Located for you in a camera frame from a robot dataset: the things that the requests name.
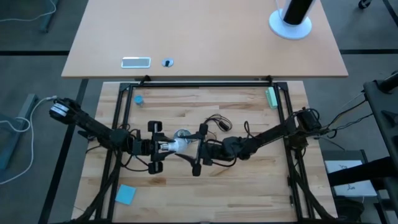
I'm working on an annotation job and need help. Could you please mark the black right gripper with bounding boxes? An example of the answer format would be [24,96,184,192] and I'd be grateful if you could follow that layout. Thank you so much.
[179,123,224,177]

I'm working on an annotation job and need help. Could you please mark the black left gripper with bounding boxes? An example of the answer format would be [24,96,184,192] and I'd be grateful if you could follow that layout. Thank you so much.
[133,120,177,175]

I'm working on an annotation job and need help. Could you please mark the white frosted lightbulb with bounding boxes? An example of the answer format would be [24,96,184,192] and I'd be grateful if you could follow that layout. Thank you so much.
[157,138,188,155]

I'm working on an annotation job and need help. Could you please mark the blue sticky note pad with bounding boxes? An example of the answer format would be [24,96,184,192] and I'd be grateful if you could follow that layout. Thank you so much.
[114,184,137,206]

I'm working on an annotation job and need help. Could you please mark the mint green stapler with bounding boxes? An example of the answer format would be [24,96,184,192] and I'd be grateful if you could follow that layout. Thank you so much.
[265,86,279,109]

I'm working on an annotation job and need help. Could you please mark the beige wooden desk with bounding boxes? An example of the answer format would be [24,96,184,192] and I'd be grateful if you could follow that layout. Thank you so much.
[61,0,349,78]

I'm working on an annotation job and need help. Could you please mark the grey metal table foot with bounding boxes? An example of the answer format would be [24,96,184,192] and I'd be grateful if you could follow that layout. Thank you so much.
[37,0,60,34]
[0,93,39,171]

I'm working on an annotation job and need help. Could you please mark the white round lamp base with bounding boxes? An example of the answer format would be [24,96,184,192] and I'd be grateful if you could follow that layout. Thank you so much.
[268,0,317,40]

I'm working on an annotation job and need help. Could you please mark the black bag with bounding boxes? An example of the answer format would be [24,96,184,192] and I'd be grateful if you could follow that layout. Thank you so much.
[335,195,365,223]

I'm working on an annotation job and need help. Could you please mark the white paper sheets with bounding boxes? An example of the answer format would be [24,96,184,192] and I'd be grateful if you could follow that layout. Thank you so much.
[324,159,377,197]

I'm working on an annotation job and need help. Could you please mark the black equipment stand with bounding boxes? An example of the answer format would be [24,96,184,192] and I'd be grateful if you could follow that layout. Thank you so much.
[328,70,398,224]

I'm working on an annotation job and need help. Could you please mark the black lamp power cord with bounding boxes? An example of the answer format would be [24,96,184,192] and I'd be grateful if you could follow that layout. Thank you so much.
[203,113,233,141]

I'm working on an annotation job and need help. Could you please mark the black aluminium table frame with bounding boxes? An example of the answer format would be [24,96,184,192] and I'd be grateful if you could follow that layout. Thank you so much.
[62,75,340,224]

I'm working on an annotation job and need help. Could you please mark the white floor cable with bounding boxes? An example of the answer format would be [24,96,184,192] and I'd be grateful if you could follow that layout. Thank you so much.
[0,0,57,22]
[0,95,59,186]

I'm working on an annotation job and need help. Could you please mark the black floor cable bundle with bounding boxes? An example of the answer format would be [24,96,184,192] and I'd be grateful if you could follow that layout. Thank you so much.
[313,98,374,140]

